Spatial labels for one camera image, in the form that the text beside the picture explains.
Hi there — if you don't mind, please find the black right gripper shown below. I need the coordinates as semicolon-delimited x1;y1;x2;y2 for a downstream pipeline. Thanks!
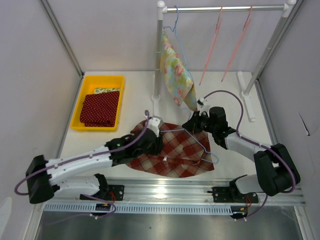
182;110;217;134

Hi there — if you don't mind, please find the blue wire hanger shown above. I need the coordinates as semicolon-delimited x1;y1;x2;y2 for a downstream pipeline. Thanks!
162;5;193;79
159;122;220;166

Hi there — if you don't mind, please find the red plaid skirt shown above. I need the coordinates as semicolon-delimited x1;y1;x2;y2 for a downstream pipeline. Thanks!
126;122;215;178

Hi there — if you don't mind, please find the pastel floral skirt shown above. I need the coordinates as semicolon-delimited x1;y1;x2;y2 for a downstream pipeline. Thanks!
160;29;198;112

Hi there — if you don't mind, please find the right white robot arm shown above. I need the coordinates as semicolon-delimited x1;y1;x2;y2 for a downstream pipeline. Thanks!
182;106;301;203

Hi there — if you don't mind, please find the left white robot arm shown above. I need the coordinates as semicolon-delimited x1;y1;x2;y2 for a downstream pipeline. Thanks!
25;128;164;205

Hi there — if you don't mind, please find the red polka dot cloth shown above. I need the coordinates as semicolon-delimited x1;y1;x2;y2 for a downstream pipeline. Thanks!
79;91;120;128

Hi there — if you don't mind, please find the yellow plastic tray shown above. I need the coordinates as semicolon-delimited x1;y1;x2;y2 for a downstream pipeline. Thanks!
70;75;125;132

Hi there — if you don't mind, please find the green patterned cloth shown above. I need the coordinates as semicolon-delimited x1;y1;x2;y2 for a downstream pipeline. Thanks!
93;87;121;95

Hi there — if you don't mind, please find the white metal clothes rack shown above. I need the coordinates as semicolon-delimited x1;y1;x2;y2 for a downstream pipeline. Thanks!
151;0;297;122

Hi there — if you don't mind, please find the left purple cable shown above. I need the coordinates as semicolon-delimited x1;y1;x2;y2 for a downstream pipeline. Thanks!
14;109;151;221

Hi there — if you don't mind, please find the purple cable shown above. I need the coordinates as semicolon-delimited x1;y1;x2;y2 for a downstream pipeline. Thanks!
203;89;298;221
14;109;151;221

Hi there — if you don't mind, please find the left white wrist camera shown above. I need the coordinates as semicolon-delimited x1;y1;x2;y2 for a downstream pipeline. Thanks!
147;116;163;137

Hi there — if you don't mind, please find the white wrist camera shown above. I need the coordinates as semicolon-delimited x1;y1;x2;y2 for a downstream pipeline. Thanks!
197;97;211;116
147;116;163;137

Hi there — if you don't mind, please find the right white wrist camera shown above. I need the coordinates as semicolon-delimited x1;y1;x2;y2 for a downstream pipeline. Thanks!
197;97;211;116

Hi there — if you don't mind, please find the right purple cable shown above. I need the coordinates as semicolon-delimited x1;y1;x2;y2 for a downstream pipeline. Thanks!
203;89;298;221

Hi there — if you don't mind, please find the aluminium mounting rail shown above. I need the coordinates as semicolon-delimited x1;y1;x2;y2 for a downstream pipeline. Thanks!
33;177;307;206

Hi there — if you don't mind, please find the pink wire hanger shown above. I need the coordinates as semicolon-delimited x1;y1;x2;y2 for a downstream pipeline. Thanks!
199;6;223;85
221;5;253;82

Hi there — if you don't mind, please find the white slotted cable duct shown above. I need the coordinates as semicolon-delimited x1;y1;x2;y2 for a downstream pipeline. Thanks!
44;201;233;216

